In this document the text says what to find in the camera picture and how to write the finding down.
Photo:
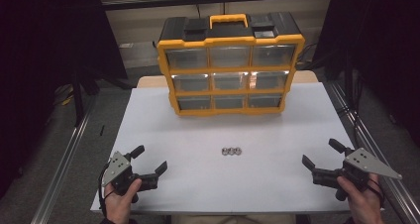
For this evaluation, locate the person's left hand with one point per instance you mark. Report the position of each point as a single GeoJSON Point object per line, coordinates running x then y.
{"type": "Point", "coordinates": [119, 205]}

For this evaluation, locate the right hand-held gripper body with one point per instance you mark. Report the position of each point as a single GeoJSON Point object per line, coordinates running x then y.
{"type": "Point", "coordinates": [360, 166]}

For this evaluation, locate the small black floor object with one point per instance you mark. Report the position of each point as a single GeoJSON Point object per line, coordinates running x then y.
{"type": "Point", "coordinates": [102, 130]}

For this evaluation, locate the black curtain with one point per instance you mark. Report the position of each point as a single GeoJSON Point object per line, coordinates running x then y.
{"type": "Point", "coordinates": [379, 52]}
{"type": "Point", "coordinates": [39, 52]}

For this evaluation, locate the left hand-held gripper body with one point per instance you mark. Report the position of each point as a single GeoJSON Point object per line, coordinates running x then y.
{"type": "Point", "coordinates": [120, 179]}

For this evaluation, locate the person's right hand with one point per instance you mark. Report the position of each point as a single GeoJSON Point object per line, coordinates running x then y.
{"type": "Point", "coordinates": [361, 204]}

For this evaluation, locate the black metal stand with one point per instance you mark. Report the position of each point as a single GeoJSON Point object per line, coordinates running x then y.
{"type": "Point", "coordinates": [78, 101]}

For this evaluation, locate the aluminium floor rail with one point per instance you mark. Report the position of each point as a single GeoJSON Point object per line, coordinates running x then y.
{"type": "Point", "coordinates": [66, 158]}
{"type": "Point", "coordinates": [379, 151]}

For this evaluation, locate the grid of clear drawers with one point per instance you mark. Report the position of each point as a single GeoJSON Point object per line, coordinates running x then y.
{"type": "Point", "coordinates": [191, 58]}

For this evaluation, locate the yellow black organizer cabinet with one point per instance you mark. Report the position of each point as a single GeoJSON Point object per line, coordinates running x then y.
{"type": "Point", "coordinates": [231, 29]}

